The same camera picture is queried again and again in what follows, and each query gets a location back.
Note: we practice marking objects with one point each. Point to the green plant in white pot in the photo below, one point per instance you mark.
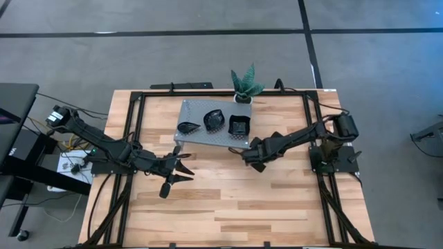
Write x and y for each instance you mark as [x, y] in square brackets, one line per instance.
[246, 86]

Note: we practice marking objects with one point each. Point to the white power strip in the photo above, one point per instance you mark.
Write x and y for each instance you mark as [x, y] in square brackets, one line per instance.
[55, 189]

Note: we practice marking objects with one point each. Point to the small black bracket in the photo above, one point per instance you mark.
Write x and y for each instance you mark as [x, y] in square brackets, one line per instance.
[172, 246]
[266, 245]

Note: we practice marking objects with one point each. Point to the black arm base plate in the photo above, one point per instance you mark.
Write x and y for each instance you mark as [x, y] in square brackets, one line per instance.
[104, 169]
[341, 164]

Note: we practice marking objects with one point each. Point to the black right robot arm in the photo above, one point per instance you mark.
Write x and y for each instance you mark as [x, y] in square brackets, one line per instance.
[301, 136]

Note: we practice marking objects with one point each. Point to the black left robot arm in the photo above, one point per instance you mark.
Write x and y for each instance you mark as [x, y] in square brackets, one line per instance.
[90, 133]

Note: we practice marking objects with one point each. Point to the black desk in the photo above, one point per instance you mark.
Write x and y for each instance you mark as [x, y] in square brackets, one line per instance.
[17, 97]

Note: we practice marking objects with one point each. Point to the grey chair base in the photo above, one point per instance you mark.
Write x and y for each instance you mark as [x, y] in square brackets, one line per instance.
[431, 131]

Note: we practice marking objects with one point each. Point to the black flat bar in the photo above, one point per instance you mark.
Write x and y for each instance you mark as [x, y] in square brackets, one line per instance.
[181, 85]

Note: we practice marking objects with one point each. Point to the white printed sheet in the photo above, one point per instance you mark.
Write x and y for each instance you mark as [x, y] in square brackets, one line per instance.
[65, 166]

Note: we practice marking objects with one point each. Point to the laptop screen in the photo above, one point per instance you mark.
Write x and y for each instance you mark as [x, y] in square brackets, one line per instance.
[5, 117]

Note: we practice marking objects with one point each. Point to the black leaf-shaped mini plate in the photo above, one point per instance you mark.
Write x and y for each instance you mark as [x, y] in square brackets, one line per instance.
[214, 120]

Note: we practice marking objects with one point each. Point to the black caster wheel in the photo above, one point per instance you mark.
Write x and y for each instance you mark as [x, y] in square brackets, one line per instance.
[23, 235]

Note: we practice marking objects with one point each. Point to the black computer case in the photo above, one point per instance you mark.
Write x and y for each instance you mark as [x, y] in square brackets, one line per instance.
[24, 145]

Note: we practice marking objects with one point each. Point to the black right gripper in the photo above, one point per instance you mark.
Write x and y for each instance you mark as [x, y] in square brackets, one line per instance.
[259, 150]

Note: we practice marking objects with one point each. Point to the grey perforated metal riser shelf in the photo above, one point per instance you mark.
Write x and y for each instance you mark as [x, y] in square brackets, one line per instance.
[194, 112]

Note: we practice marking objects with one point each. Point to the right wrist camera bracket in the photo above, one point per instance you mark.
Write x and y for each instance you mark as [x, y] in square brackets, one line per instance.
[277, 135]

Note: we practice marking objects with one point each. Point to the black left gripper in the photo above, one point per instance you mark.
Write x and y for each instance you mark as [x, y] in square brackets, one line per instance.
[162, 166]

